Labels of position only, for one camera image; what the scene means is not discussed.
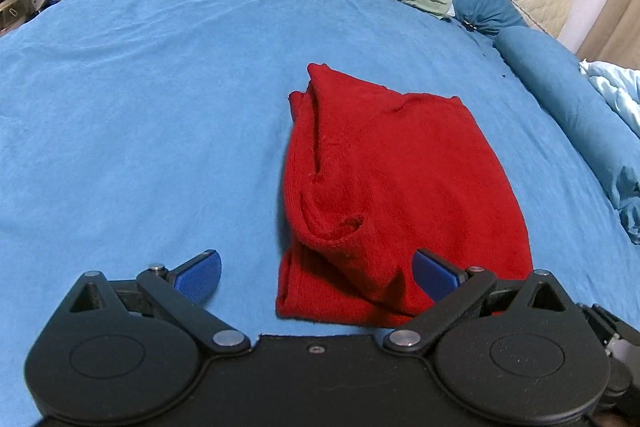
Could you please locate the blue bed sheet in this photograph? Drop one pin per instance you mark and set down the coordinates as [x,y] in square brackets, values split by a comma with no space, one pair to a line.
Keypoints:
[141,131]

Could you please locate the light blue blanket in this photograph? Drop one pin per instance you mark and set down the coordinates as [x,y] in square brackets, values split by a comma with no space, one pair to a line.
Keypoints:
[619,86]

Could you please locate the red knit sweater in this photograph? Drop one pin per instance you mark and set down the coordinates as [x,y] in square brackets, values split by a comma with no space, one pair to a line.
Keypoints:
[371,176]

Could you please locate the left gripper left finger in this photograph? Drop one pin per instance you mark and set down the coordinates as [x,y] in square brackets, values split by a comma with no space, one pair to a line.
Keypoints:
[176,296]

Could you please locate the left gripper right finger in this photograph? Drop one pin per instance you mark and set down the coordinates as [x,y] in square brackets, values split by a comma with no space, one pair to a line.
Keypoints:
[458,296]

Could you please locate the blue rolled duvet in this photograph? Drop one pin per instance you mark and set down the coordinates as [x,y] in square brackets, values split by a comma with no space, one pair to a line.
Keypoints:
[551,74]

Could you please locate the dark blue pillow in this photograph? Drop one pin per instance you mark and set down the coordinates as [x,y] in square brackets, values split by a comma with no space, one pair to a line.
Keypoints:
[488,17]

